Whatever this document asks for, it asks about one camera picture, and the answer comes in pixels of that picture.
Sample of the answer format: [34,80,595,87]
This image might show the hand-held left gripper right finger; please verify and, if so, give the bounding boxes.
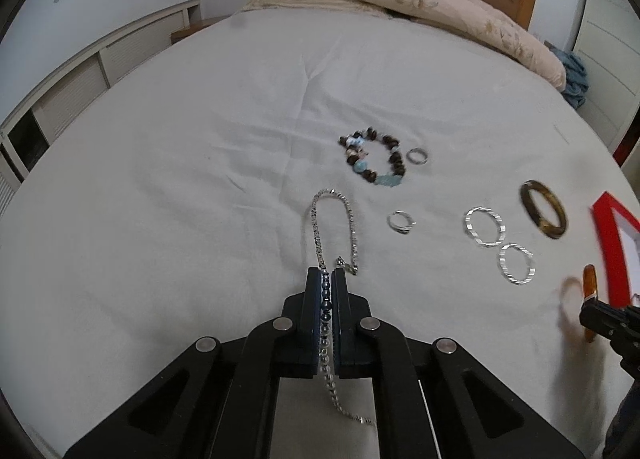
[330,267,587,459]

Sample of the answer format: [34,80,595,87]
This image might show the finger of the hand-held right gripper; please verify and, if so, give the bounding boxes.
[579,298,623,341]

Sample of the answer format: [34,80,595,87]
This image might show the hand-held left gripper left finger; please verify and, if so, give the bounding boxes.
[62,266,322,459]

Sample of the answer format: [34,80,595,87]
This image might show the amber orange bangle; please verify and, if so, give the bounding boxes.
[580,264,600,344]

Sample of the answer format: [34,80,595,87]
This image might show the silver chain necklace dark beads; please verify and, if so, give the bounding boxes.
[306,186,377,429]

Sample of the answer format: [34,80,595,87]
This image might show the red jewelry box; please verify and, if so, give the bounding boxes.
[590,192,640,310]

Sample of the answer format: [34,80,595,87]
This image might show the silver wrap ring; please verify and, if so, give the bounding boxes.
[387,210,418,235]

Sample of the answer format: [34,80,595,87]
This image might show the textured silver bangle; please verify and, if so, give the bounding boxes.
[462,206,507,247]
[496,242,536,285]

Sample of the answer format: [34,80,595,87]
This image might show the dark brown bangle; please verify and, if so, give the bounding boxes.
[518,180,568,240]

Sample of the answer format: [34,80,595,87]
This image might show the brown and blue stone bracelet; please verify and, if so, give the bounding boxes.
[337,126,407,188]

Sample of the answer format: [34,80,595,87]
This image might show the person's right forearm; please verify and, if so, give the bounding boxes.
[602,379,640,459]

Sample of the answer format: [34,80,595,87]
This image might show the blue crumpled cloth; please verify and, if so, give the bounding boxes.
[550,42,590,110]

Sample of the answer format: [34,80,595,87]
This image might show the white wardrobe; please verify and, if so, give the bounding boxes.
[570,0,640,150]

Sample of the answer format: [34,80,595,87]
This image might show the wooden nightstand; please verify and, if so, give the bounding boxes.
[171,18,231,45]

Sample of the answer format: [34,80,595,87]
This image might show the beige pillow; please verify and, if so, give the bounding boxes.
[243,0,391,15]

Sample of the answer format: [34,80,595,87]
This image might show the low white wall cabinet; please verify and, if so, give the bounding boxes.
[0,0,203,220]

